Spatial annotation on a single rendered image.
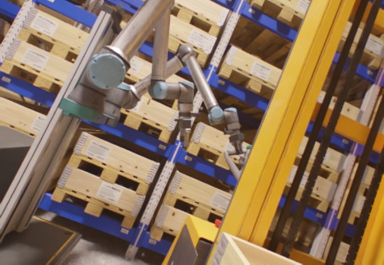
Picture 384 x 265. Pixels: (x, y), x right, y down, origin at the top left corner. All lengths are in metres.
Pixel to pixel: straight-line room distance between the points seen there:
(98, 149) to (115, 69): 1.40
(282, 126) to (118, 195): 1.84
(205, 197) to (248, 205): 1.57
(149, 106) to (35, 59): 1.15
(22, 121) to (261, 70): 2.43
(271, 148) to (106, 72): 0.75
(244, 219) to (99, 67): 0.84
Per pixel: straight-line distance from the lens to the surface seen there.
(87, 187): 2.45
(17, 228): 1.89
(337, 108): 1.08
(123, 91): 1.72
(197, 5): 2.72
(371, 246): 1.36
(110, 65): 1.08
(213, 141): 2.39
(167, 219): 2.45
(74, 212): 2.60
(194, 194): 2.41
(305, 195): 1.01
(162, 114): 2.32
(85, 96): 1.24
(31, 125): 2.58
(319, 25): 1.10
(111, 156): 2.36
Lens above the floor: 1.20
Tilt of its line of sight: 6 degrees up
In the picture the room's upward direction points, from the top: 24 degrees clockwise
